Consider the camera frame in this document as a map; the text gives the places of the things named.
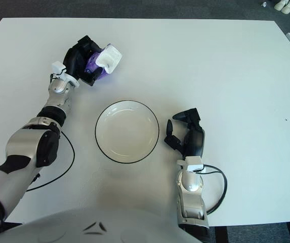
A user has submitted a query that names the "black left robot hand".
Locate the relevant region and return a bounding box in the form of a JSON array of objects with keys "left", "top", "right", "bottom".
[{"left": 63, "top": 35, "right": 110, "bottom": 87}]

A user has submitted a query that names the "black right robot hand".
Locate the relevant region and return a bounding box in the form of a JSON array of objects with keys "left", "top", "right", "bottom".
[{"left": 163, "top": 108, "right": 206, "bottom": 160}]

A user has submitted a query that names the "purple tissue paper pack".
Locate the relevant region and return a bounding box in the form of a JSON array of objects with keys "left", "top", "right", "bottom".
[{"left": 85, "top": 44, "right": 123, "bottom": 80}]

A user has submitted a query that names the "white plate with black rim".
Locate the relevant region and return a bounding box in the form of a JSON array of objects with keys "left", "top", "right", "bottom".
[{"left": 95, "top": 100, "right": 160, "bottom": 164}]

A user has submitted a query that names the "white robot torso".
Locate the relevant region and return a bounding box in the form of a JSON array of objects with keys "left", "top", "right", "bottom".
[{"left": 0, "top": 202, "right": 203, "bottom": 243}]

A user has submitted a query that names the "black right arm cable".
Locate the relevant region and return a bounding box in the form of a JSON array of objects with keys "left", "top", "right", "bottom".
[{"left": 195, "top": 164, "right": 228, "bottom": 215}]

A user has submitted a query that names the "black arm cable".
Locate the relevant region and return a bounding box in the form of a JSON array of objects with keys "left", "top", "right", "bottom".
[
  {"left": 27, "top": 65, "right": 75, "bottom": 191},
  {"left": 195, "top": 164, "right": 228, "bottom": 215}
]

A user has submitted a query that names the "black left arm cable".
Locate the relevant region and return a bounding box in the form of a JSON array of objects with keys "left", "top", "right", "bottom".
[{"left": 27, "top": 65, "right": 75, "bottom": 191}]

